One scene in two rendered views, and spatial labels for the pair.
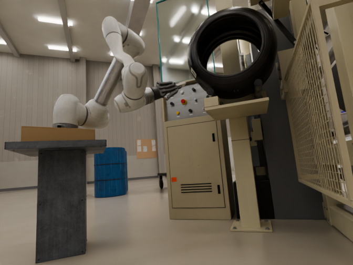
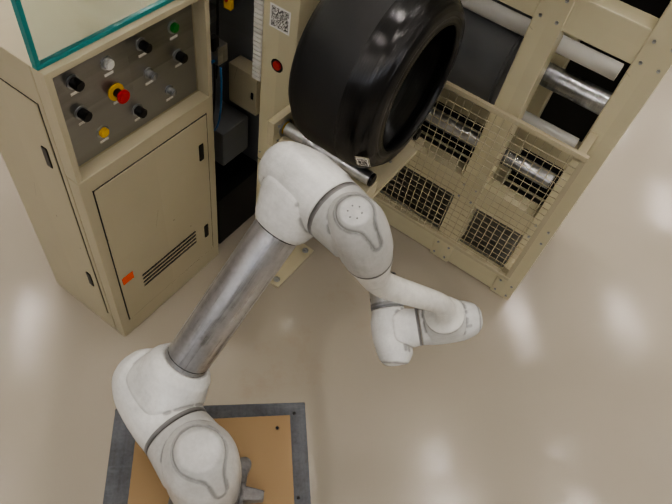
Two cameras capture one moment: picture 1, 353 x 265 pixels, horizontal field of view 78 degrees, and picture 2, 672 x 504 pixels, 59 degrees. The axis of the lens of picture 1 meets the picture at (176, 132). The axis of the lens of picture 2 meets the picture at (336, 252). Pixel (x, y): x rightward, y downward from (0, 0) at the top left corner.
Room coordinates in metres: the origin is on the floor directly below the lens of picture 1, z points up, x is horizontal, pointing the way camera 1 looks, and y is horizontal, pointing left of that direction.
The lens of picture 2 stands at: (1.23, 1.07, 2.20)
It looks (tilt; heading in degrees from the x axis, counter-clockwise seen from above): 53 degrees down; 275
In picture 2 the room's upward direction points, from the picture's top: 13 degrees clockwise
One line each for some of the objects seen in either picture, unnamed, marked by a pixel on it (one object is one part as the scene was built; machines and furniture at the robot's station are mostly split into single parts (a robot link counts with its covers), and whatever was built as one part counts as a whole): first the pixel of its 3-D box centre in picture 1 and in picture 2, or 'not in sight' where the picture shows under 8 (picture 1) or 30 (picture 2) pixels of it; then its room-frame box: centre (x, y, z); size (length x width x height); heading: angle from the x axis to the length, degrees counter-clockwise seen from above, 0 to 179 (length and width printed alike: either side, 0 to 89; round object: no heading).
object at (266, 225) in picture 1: (251, 224); (273, 252); (1.66, -0.48, 0.01); 0.27 x 0.27 x 0.02; 70
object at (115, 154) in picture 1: (112, 171); not in sight; (4.92, 1.49, 0.48); 1.31 x 0.81 x 0.97; 24
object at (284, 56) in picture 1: (290, 74); not in sight; (1.49, -0.85, 1.05); 0.20 x 0.15 x 0.30; 160
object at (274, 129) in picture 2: (238, 102); (308, 105); (1.58, -0.48, 0.90); 0.40 x 0.03 x 0.10; 70
